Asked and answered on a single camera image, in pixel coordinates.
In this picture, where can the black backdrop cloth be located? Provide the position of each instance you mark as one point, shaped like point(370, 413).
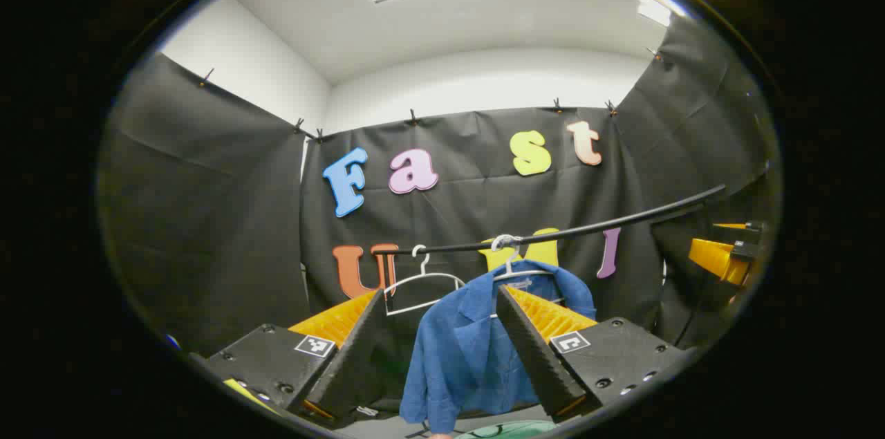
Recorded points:
point(207, 218)

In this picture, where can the black clothes rail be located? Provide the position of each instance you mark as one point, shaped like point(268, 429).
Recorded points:
point(588, 227)

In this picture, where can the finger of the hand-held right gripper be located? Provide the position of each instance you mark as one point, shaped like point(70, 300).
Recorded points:
point(750, 225)
point(719, 259)

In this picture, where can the white plastic clothes hanger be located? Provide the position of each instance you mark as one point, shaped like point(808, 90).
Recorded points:
point(422, 276)
point(513, 273)

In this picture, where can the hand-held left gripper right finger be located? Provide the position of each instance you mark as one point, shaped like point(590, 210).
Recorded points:
point(536, 356)

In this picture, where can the green laundry hamper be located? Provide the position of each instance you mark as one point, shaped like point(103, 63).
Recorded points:
point(511, 430)

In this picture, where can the small ceiling light panel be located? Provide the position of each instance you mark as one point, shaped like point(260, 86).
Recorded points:
point(653, 9)

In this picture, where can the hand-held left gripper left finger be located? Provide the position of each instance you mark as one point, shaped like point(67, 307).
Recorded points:
point(349, 363)

